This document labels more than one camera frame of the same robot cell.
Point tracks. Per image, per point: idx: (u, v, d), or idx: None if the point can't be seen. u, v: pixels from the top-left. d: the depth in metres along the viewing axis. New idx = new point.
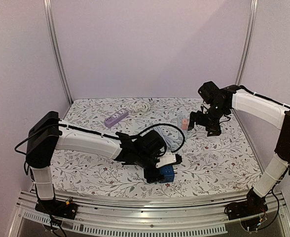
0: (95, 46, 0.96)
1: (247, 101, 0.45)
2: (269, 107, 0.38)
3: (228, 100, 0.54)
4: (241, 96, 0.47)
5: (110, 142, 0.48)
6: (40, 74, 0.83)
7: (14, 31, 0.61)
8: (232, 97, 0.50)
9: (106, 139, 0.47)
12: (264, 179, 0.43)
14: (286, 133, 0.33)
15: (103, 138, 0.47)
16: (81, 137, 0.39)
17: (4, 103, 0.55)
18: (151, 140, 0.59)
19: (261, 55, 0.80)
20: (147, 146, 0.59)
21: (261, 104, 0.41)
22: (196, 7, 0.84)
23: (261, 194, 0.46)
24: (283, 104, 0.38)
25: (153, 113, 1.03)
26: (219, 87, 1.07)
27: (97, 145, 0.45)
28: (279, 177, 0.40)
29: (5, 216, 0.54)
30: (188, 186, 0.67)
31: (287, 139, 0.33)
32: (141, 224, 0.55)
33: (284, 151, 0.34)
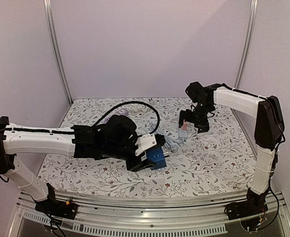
0: (94, 45, 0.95)
1: (225, 96, 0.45)
2: (246, 99, 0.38)
3: (210, 98, 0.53)
4: (221, 93, 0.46)
5: (61, 138, 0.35)
6: (40, 74, 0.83)
7: (14, 32, 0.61)
8: (213, 94, 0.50)
9: (54, 136, 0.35)
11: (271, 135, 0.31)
12: (258, 176, 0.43)
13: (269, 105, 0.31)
14: (262, 122, 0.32)
15: (52, 134, 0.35)
16: (21, 138, 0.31)
17: (4, 103, 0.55)
18: (112, 129, 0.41)
19: (262, 54, 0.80)
20: (111, 135, 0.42)
21: (240, 98, 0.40)
22: (196, 7, 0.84)
23: (259, 191, 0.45)
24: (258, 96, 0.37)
25: (153, 113, 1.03)
26: (203, 86, 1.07)
27: (47, 144, 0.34)
28: (270, 169, 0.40)
29: (5, 216, 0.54)
30: (188, 186, 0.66)
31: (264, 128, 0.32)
32: (141, 224, 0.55)
33: (262, 138, 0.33)
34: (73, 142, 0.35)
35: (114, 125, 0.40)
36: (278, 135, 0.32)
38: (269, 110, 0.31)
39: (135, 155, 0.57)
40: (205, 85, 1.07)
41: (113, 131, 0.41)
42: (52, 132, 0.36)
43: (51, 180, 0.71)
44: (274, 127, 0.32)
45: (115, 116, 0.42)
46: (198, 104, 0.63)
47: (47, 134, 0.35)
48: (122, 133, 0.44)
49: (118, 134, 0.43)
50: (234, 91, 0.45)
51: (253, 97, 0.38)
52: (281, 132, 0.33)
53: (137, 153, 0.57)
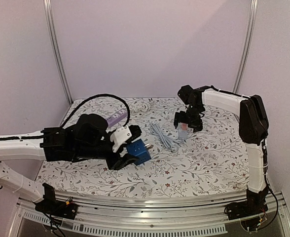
0: (94, 45, 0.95)
1: (213, 96, 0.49)
2: (231, 99, 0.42)
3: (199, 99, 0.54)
4: (209, 94, 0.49)
5: (29, 143, 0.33)
6: (40, 74, 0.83)
7: (13, 32, 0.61)
8: (201, 96, 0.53)
9: (23, 142, 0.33)
11: (253, 131, 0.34)
12: (254, 174, 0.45)
13: (251, 103, 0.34)
14: (244, 120, 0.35)
15: (22, 140, 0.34)
16: None
17: (4, 103, 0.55)
18: (81, 129, 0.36)
19: (262, 54, 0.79)
20: (81, 137, 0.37)
21: (228, 98, 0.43)
22: (195, 6, 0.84)
23: (257, 190, 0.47)
24: (241, 95, 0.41)
25: (153, 113, 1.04)
26: (193, 87, 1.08)
27: (20, 151, 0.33)
28: (263, 164, 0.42)
29: (5, 216, 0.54)
30: (188, 186, 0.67)
31: (247, 124, 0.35)
32: (141, 224, 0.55)
33: (247, 136, 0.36)
34: (41, 146, 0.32)
35: (82, 125, 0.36)
36: (262, 131, 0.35)
38: (250, 108, 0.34)
39: (114, 151, 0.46)
40: (195, 87, 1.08)
41: (83, 133, 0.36)
42: (22, 138, 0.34)
43: (51, 180, 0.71)
44: (257, 123, 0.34)
45: (84, 116, 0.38)
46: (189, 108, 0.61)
47: (18, 140, 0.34)
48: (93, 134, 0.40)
49: (89, 136, 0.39)
50: (219, 92, 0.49)
51: (237, 96, 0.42)
52: (265, 128, 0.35)
53: (115, 150, 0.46)
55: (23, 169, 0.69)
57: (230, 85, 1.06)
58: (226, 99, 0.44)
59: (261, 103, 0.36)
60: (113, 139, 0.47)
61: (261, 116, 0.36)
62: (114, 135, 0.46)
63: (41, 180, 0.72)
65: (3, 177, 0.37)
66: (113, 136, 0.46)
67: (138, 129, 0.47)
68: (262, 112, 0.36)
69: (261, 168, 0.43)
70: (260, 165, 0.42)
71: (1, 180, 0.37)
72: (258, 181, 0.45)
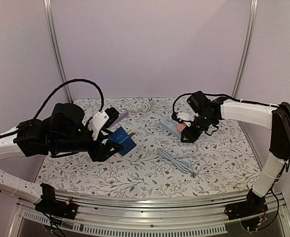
0: (94, 45, 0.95)
1: (235, 108, 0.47)
2: (258, 110, 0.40)
3: (217, 113, 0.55)
4: (229, 105, 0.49)
5: (5, 141, 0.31)
6: (40, 75, 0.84)
7: (14, 32, 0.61)
8: (221, 107, 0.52)
9: (0, 140, 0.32)
11: (288, 145, 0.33)
12: (263, 180, 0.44)
13: (284, 114, 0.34)
14: (278, 133, 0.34)
15: None
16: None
17: (4, 103, 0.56)
18: (54, 120, 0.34)
19: (261, 54, 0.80)
20: (58, 129, 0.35)
21: (248, 109, 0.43)
22: (196, 6, 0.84)
23: (261, 194, 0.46)
24: (270, 104, 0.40)
25: (153, 113, 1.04)
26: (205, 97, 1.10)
27: None
28: (275, 176, 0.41)
29: (6, 215, 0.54)
30: (188, 186, 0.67)
31: (279, 137, 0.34)
32: (141, 224, 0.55)
33: (279, 148, 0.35)
34: (15, 141, 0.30)
35: (54, 114, 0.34)
36: None
38: (284, 120, 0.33)
39: (93, 139, 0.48)
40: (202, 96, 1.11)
41: (57, 123, 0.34)
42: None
43: (51, 180, 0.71)
44: None
45: (58, 106, 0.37)
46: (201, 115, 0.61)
47: None
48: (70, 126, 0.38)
49: (64, 127, 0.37)
50: (241, 102, 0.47)
51: (265, 106, 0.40)
52: None
53: (95, 137, 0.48)
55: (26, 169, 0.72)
57: (230, 85, 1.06)
58: (245, 109, 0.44)
59: None
60: (91, 129, 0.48)
61: None
62: (91, 123, 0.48)
63: (41, 179, 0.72)
65: None
66: (92, 125, 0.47)
67: (114, 112, 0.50)
68: None
69: (273, 178, 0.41)
70: (274, 175, 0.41)
71: None
72: (266, 186, 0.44)
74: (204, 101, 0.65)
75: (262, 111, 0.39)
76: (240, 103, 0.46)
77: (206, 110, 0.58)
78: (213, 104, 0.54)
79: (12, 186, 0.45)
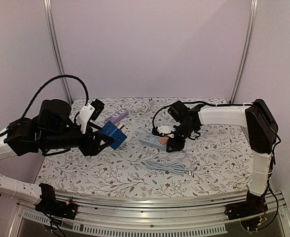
0: (93, 45, 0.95)
1: (212, 113, 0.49)
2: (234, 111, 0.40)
3: (196, 120, 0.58)
4: (205, 111, 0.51)
5: None
6: (40, 76, 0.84)
7: (13, 33, 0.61)
8: (199, 114, 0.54)
9: None
11: (266, 140, 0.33)
12: (257, 179, 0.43)
13: (257, 110, 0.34)
14: (254, 129, 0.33)
15: None
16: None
17: (5, 104, 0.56)
18: (42, 117, 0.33)
19: (262, 55, 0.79)
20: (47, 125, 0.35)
21: (224, 112, 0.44)
22: (196, 7, 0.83)
23: (259, 193, 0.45)
24: (243, 104, 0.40)
25: (153, 113, 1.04)
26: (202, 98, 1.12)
27: None
28: (268, 170, 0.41)
29: (5, 216, 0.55)
30: (188, 186, 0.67)
31: (257, 134, 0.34)
32: (141, 224, 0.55)
33: (258, 144, 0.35)
34: (5, 142, 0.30)
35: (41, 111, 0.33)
36: (272, 138, 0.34)
38: (258, 115, 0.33)
39: (82, 132, 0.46)
40: (200, 96, 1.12)
41: (44, 121, 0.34)
42: None
43: (51, 180, 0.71)
44: (267, 130, 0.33)
45: (44, 102, 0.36)
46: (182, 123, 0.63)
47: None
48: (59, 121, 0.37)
49: (52, 123, 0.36)
50: (217, 106, 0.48)
51: (239, 106, 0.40)
52: (273, 134, 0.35)
53: (84, 131, 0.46)
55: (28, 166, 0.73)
57: (230, 84, 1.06)
58: (221, 112, 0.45)
59: (266, 108, 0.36)
60: (79, 123, 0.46)
61: (270, 121, 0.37)
62: (79, 117, 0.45)
63: (41, 179, 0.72)
65: None
66: (79, 119, 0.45)
67: (99, 103, 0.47)
68: (270, 117, 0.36)
69: (266, 174, 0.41)
70: (266, 171, 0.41)
71: None
72: (262, 185, 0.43)
74: (184, 110, 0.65)
75: (236, 112, 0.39)
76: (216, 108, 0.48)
77: (186, 118, 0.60)
78: (192, 113, 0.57)
79: (11, 186, 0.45)
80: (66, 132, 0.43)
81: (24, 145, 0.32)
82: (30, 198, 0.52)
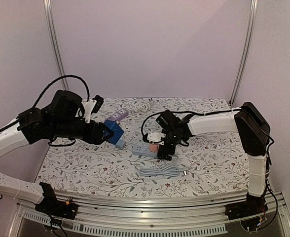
0: (93, 45, 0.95)
1: (200, 122, 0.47)
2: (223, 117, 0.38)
3: (186, 133, 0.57)
4: (194, 121, 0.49)
5: (8, 132, 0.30)
6: (40, 76, 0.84)
7: (14, 33, 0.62)
8: (189, 125, 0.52)
9: (3, 133, 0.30)
11: (259, 142, 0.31)
12: (255, 180, 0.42)
13: (246, 115, 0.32)
14: (245, 133, 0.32)
15: (1, 133, 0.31)
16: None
17: (5, 104, 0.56)
18: (57, 102, 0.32)
19: (261, 55, 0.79)
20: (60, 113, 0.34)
21: (213, 120, 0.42)
22: (195, 7, 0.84)
23: (258, 194, 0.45)
24: (232, 110, 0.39)
25: (153, 113, 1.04)
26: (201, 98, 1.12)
27: (4, 144, 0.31)
28: (265, 172, 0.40)
29: (5, 216, 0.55)
30: (188, 186, 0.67)
31: (248, 138, 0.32)
32: (141, 224, 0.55)
33: (252, 148, 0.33)
34: (18, 129, 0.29)
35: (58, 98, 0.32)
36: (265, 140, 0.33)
38: (248, 119, 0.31)
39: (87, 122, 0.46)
40: (200, 95, 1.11)
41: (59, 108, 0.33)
42: (0, 131, 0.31)
43: (51, 180, 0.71)
44: (258, 133, 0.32)
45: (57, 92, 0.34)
46: (170, 134, 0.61)
47: None
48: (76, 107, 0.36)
49: (66, 111, 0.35)
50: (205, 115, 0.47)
51: (228, 112, 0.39)
52: (266, 136, 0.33)
53: (88, 120, 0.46)
55: (35, 153, 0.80)
57: (230, 84, 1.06)
58: (210, 121, 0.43)
59: (255, 111, 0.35)
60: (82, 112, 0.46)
61: (260, 122, 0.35)
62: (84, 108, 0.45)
63: (41, 180, 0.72)
65: (0, 184, 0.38)
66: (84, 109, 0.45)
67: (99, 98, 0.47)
68: (259, 119, 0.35)
69: (264, 175, 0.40)
70: (264, 172, 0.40)
71: None
72: (260, 186, 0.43)
74: (174, 120, 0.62)
75: (226, 118, 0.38)
76: (203, 117, 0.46)
77: (176, 130, 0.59)
78: (182, 125, 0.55)
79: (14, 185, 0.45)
80: (74, 123, 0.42)
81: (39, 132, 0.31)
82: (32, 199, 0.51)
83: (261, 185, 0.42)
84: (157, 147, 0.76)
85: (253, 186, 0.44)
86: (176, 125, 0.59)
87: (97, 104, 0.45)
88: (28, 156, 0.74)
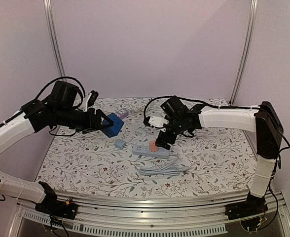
0: (93, 45, 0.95)
1: (216, 116, 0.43)
2: (241, 116, 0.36)
3: (196, 123, 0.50)
4: (208, 113, 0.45)
5: (16, 121, 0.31)
6: (40, 76, 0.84)
7: (13, 33, 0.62)
8: (199, 117, 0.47)
9: (9, 124, 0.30)
11: (275, 145, 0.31)
12: (260, 181, 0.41)
13: (267, 116, 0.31)
14: (263, 135, 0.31)
15: (7, 124, 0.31)
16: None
17: (5, 104, 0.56)
18: (59, 90, 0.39)
19: (261, 55, 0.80)
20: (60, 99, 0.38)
21: (232, 116, 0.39)
22: (195, 7, 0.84)
23: (259, 194, 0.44)
24: (250, 107, 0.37)
25: (153, 113, 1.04)
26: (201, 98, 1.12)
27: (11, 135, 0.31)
28: (271, 174, 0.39)
29: (5, 216, 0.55)
30: (188, 186, 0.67)
31: (264, 139, 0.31)
32: (141, 224, 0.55)
33: (266, 149, 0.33)
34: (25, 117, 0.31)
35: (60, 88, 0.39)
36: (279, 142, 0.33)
38: (269, 120, 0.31)
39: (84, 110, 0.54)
40: (200, 95, 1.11)
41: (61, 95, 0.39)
42: (7, 122, 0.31)
43: (51, 180, 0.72)
44: (275, 136, 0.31)
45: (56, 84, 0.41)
46: (176, 123, 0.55)
47: (3, 127, 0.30)
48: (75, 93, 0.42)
49: (67, 97, 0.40)
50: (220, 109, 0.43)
51: (246, 109, 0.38)
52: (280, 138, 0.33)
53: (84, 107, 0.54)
55: (40, 141, 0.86)
57: (230, 85, 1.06)
58: (228, 116, 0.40)
59: (273, 112, 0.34)
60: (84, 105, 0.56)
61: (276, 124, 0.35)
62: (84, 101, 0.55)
63: (41, 179, 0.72)
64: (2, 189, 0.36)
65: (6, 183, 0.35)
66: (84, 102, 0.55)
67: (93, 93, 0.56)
68: (276, 121, 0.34)
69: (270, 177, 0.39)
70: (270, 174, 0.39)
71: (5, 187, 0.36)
72: (262, 187, 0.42)
74: (182, 108, 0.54)
75: (245, 116, 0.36)
76: (220, 110, 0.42)
77: (184, 121, 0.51)
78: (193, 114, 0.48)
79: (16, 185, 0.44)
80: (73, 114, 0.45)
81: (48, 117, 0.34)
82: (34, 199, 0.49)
83: (264, 186, 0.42)
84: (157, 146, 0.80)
85: (255, 186, 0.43)
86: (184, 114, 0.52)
87: (91, 97, 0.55)
88: (33, 145, 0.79)
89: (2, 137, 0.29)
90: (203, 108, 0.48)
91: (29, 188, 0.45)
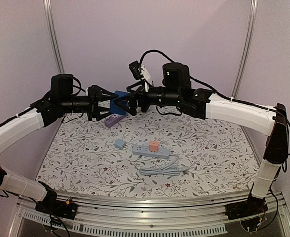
0: (93, 45, 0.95)
1: (228, 110, 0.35)
2: (258, 116, 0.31)
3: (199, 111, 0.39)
4: (218, 105, 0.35)
5: (29, 114, 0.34)
6: (40, 75, 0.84)
7: (14, 32, 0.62)
8: (206, 106, 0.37)
9: (22, 117, 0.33)
11: (286, 154, 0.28)
12: (261, 183, 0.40)
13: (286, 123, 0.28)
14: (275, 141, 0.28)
15: (19, 117, 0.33)
16: (0, 133, 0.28)
17: (6, 105, 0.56)
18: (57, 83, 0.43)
19: (261, 54, 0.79)
20: (59, 92, 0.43)
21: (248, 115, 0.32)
22: (195, 7, 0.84)
23: (261, 196, 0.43)
24: (268, 107, 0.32)
25: (153, 113, 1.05)
26: None
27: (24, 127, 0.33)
28: (274, 177, 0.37)
29: (5, 217, 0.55)
30: (188, 186, 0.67)
31: (276, 146, 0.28)
32: (142, 224, 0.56)
33: (272, 156, 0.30)
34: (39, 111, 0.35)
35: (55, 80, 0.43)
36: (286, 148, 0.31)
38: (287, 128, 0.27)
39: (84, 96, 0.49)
40: None
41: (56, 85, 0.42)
42: (19, 115, 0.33)
43: (51, 180, 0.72)
44: None
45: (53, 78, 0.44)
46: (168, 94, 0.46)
47: (16, 119, 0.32)
48: (73, 84, 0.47)
49: (65, 87, 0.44)
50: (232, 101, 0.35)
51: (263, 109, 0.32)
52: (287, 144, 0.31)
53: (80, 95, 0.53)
55: (44, 136, 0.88)
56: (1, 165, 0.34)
57: (230, 85, 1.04)
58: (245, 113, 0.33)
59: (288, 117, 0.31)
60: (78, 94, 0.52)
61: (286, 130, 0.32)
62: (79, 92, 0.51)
63: (41, 179, 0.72)
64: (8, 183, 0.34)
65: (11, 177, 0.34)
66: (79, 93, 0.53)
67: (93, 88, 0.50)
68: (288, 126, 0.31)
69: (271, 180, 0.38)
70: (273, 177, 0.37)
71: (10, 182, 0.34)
72: (263, 189, 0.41)
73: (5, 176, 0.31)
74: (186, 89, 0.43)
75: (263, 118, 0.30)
76: (234, 104, 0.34)
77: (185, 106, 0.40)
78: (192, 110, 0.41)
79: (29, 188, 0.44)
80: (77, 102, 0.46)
81: (55, 111, 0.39)
82: (34, 198, 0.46)
83: (263, 188, 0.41)
84: (157, 146, 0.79)
85: (257, 189, 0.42)
86: (189, 98, 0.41)
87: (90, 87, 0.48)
88: (37, 139, 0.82)
89: (13, 128, 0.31)
90: (210, 96, 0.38)
91: (32, 185, 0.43)
